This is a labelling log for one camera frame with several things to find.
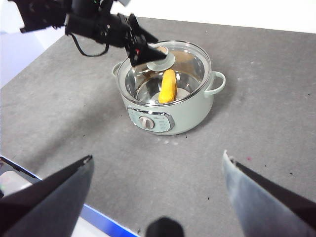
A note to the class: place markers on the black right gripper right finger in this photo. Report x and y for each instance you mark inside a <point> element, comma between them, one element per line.
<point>271,212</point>

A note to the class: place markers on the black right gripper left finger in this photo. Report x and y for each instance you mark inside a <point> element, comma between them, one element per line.
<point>44,209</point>

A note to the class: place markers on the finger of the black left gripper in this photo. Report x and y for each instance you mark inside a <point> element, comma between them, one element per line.
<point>145,55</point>
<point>146,35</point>

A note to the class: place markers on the glass pot lid green knob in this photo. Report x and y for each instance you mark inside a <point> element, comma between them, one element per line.
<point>158,65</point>

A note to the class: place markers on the yellow corn cob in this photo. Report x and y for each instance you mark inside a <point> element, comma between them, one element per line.
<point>168,86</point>

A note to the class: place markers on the pale green electric pot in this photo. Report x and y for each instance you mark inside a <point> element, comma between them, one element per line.
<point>192,113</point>

